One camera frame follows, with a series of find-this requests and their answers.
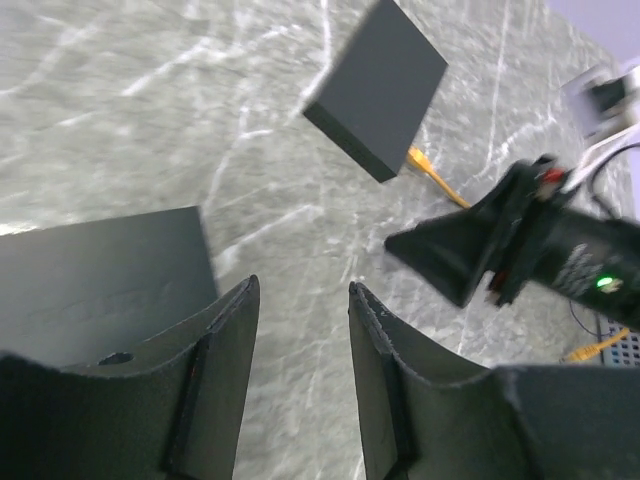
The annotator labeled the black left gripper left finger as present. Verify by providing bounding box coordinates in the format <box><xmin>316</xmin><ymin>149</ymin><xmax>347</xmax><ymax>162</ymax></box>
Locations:
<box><xmin>1</xmin><ymin>276</ymin><xmax>260</xmax><ymax>479</ymax></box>

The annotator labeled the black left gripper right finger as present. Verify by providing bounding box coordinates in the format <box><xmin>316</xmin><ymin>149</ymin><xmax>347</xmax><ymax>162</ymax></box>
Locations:
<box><xmin>348</xmin><ymin>283</ymin><xmax>639</xmax><ymax>479</ymax></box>

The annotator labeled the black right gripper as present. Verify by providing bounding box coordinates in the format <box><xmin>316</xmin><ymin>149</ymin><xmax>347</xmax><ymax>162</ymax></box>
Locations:
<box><xmin>384</xmin><ymin>157</ymin><xmax>639</xmax><ymax>330</ymax></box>

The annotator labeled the black network switch box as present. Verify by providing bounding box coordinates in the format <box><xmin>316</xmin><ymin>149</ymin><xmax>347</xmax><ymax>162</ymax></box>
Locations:
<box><xmin>303</xmin><ymin>1</ymin><xmax>448</xmax><ymax>183</ymax></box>

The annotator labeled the white plastic basket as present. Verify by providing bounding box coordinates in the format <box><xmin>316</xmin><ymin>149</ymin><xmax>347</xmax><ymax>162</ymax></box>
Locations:
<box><xmin>598</xmin><ymin>316</ymin><xmax>640</xmax><ymax>368</ymax></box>

